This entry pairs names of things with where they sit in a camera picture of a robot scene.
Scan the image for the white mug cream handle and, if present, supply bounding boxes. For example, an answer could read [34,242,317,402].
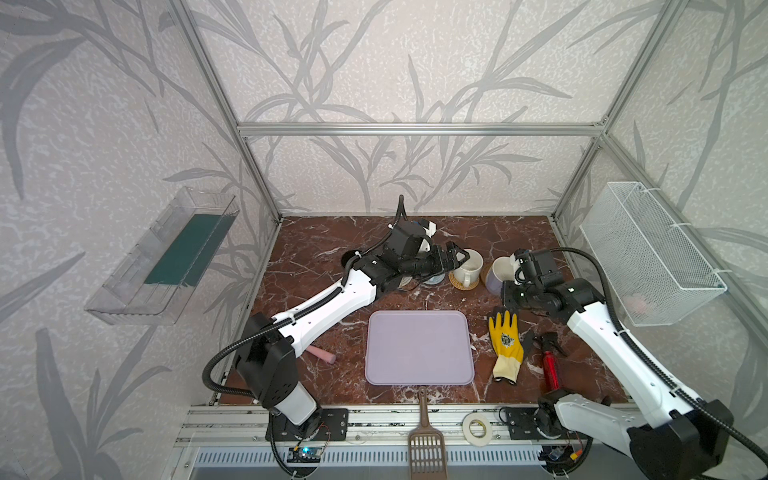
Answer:
[452,249,484,285]

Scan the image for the white mug lavender handle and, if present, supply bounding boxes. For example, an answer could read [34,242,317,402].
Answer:
[484,256,513,296]

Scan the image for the black mug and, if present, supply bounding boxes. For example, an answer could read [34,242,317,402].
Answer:
[341,250,362,268]

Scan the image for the tan wicker coaster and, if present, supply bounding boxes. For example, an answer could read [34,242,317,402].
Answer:
[448,272,480,291]

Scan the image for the white mug blue handle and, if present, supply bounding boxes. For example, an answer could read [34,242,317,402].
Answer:
[423,273,446,286]

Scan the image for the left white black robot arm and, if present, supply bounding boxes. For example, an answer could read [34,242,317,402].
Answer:
[202,220,470,432]

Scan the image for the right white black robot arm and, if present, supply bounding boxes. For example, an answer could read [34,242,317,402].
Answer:
[500,249,767,479]

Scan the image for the yellow work glove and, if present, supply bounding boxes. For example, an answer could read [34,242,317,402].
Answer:
[488,307,524,385]

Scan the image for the red black tool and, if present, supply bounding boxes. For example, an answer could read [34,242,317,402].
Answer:
[533,332,567,391]

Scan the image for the lavender plastic tray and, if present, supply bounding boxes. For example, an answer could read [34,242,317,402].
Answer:
[365,310,475,386]

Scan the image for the pink cylinder piece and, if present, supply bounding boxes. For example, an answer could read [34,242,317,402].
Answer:
[306,345,337,365]

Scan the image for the white tape roll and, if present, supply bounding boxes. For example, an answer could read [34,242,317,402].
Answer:
[462,412,493,448]

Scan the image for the right electronics board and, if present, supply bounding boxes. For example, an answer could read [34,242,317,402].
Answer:
[539,445,583,465]

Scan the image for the electronics board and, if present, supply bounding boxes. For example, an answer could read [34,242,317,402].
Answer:
[286,446,324,465]
[539,445,583,465]

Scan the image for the brown slotted scoop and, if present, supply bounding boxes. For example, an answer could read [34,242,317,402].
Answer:
[408,388,448,480]

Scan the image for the green flat sheet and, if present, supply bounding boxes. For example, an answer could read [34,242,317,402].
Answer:
[144,214,236,287]

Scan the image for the left electronics board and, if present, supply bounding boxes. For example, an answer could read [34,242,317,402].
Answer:
[286,446,324,465]

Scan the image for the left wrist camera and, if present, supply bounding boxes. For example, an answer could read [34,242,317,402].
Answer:
[417,219,436,252]

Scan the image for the white wire basket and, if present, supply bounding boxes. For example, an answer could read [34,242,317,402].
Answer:
[580,181,727,327]

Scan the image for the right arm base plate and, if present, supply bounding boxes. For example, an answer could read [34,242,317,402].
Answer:
[498,406,589,441]

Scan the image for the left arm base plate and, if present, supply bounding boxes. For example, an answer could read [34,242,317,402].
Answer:
[265,407,349,442]

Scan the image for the clear plastic wall bin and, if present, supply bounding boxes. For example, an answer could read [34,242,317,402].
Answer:
[85,187,240,326]

